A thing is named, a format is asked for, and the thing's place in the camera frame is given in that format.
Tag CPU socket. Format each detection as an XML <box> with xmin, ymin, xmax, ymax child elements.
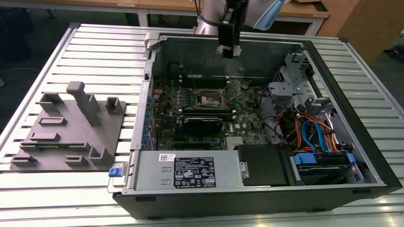
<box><xmin>195</xmin><ymin>87</ymin><xmax>231</xmax><ymax>109</ymax></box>

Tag black expansion slot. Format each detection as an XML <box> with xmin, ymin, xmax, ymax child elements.
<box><xmin>172</xmin><ymin>141</ymin><xmax>214</xmax><ymax>150</ymax></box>

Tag grey metal drive cage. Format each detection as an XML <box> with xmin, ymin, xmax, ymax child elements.
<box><xmin>267</xmin><ymin>53</ymin><xmax>338</xmax><ymax>114</ymax></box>

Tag green motherboard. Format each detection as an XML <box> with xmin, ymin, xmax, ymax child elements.
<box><xmin>151</xmin><ymin>77</ymin><xmax>278</xmax><ymax>151</ymax></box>

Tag black graphics card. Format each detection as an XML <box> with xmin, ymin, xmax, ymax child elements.
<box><xmin>182</xmin><ymin>116</ymin><xmax>226</xmax><ymax>136</ymax></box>

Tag silver chipset heatsink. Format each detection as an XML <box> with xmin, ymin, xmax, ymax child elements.
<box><xmin>226</xmin><ymin>136</ymin><xmax>247</xmax><ymax>146</ymax></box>

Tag wooden cabinet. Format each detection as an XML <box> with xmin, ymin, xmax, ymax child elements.
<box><xmin>319</xmin><ymin>0</ymin><xmax>404</xmax><ymax>67</ymax></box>

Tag black disk bay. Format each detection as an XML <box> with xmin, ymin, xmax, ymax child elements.
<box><xmin>234</xmin><ymin>144</ymin><xmax>304</xmax><ymax>188</ymax></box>

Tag blue disk carrier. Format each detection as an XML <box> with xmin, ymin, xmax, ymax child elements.
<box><xmin>292</xmin><ymin>151</ymin><xmax>356</xmax><ymax>171</ymax></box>

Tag silver power supply unit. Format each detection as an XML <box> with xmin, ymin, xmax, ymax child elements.
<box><xmin>124</xmin><ymin>150</ymin><xmax>252</xmax><ymax>190</ymax></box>

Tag grey parts rack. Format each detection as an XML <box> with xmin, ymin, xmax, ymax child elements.
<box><xmin>10</xmin><ymin>81</ymin><xmax>128</xmax><ymax>171</ymax></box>

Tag black PC case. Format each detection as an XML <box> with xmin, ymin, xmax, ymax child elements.
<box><xmin>107</xmin><ymin>30</ymin><xmax>404</xmax><ymax>220</ymax></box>

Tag grey case handle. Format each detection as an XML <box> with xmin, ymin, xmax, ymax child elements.
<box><xmin>143</xmin><ymin>32</ymin><xmax>159</xmax><ymax>57</ymax></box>

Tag wooden desk white frame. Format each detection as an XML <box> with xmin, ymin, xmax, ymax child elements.
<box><xmin>19</xmin><ymin>0</ymin><xmax>150</xmax><ymax>27</ymax></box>
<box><xmin>139</xmin><ymin>0</ymin><xmax>332</xmax><ymax>36</ymax></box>

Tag blue SATA cable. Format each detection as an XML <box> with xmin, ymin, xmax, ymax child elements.
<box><xmin>300</xmin><ymin>120</ymin><xmax>332</xmax><ymax>156</ymax></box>

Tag orange power wires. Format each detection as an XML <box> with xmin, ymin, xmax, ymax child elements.
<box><xmin>295</xmin><ymin>113</ymin><xmax>343</xmax><ymax>154</ymax></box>

